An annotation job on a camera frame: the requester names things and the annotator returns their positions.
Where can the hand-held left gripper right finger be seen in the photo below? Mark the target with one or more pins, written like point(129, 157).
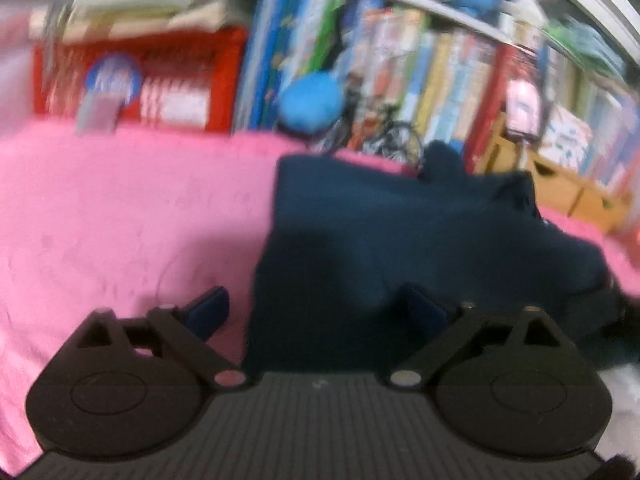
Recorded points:
point(425, 310)

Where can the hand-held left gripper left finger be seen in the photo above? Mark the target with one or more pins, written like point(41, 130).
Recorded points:
point(210, 310)

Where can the navy jacket with white lining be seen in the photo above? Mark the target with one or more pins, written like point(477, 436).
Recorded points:
point(375, 235)

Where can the pink blanket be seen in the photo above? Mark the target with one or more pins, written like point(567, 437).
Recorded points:
point(125, 210)

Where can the wooden drawer box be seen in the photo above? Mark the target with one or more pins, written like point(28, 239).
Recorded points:
point(555, 187)

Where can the miniature bicycle model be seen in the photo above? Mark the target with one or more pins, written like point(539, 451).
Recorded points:
point(395, 135)

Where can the white box with pencil print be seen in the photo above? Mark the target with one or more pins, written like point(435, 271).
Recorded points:
point(567, 137)

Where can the printed photo box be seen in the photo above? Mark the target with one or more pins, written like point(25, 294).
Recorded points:
point(522, 107)

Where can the blue plush ball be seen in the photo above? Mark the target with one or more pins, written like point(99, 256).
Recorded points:
point(310, 102)

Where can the red plastic basket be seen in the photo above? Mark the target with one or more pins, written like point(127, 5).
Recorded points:
point(190, 80)

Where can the row of books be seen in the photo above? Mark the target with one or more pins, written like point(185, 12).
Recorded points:
point(440, 75)

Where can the blue round hand fan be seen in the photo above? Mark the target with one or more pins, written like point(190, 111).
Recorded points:
point(107, 85)

